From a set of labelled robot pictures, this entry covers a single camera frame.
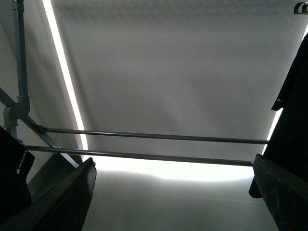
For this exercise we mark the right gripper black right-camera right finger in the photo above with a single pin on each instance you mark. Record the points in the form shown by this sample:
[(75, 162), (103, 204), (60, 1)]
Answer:
[(285, 194)]

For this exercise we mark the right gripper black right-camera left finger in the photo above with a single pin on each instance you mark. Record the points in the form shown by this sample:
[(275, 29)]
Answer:
[(62, 208)]

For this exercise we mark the black printed t-shirt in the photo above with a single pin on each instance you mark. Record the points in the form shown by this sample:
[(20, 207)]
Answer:
[(15, 165)]

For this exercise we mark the black hanger hook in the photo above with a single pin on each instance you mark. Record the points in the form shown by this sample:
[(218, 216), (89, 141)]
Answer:
[(301, 8)]

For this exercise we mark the black shirt hanging at right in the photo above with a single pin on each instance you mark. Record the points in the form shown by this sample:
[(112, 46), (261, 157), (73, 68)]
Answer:
[(288, 145)]

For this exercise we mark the lower grey metal rail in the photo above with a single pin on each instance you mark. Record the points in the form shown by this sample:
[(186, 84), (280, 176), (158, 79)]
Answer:
[(141, 156)]

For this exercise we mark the grey metal rail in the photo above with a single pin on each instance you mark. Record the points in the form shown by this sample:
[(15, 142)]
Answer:
[(156, 136), (141, 156)]

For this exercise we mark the upper grey metal rail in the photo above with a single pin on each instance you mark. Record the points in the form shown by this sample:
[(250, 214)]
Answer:
[(156, 136)]

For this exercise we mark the grey pipe frame with joints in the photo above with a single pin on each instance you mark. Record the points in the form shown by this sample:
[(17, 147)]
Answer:
[(20, 110)]

